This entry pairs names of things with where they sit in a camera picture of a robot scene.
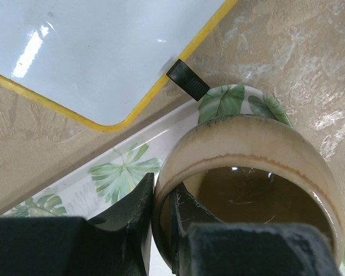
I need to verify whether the tan brown mug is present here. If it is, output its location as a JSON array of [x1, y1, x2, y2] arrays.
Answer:
[[152, 114, 345, 266]]

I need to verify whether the floral serving tray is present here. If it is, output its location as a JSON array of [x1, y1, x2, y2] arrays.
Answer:
[[0, 85, 345, 275]]

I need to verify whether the small whiteboard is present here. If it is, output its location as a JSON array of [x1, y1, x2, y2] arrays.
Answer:
[[0, 1, 235, 132]]

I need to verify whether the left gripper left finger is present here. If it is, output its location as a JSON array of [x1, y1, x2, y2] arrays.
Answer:
[[0, 172, 154, 275]]

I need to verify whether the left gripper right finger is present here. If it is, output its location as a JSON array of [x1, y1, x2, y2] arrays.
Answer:
[[169, 185, 340, 275]]

